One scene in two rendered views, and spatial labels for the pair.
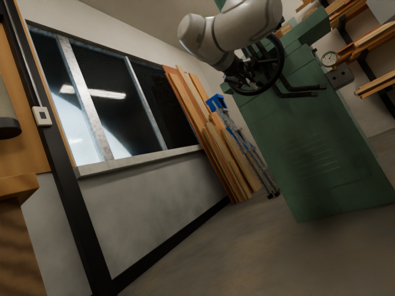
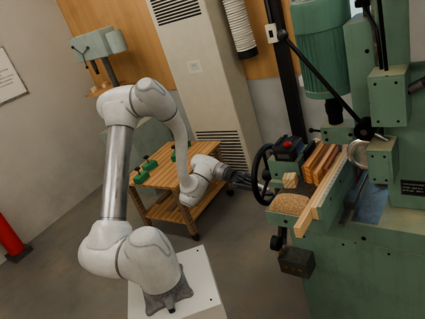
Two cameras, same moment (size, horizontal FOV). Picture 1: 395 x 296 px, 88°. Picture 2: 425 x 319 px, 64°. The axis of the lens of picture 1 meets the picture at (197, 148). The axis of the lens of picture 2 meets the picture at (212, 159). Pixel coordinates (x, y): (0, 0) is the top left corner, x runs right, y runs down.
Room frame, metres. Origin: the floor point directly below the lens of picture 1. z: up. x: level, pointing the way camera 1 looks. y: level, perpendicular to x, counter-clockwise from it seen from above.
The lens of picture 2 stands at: (0.87, -1.75, 1.63)
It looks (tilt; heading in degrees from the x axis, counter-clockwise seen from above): 26 degrees down; 98
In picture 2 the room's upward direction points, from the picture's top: 19 degrees counter-clockwise
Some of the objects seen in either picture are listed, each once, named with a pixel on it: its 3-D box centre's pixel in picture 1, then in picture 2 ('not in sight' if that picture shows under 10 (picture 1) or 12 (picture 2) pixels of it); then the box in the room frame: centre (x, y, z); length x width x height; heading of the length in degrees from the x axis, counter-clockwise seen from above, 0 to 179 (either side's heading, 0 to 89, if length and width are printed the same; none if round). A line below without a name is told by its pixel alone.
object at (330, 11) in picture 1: (288, 41); (327, 181); (1.08, -0.72, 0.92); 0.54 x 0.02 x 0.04; 54
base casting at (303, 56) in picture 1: (281, 85); (379, 196); (1.27, -0.66, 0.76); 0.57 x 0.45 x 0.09; 144
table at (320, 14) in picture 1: (268, 58); (312, 172); (1.06, -0.56, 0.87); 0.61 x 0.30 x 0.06; 54
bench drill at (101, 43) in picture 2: not in sight; (129, 113); (-0.21, 1.39, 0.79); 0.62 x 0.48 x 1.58; 146
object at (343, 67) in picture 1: (340, 77); (296, 261); (0.91, -0.72, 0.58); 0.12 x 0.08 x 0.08; 144
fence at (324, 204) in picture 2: not in sight; (348, 162); (1.18, -0.64, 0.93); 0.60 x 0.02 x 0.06; 54
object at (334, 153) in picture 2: not in sight; (332, 161); (1.14, -0.61, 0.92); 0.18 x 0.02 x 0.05; 54
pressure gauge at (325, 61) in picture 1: (330, 61); (277, 245); (0.85, -0.68, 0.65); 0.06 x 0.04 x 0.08; 54
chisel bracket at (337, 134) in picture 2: not in sight; (343, 133); (1.19, -0.60, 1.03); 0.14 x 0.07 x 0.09; 144
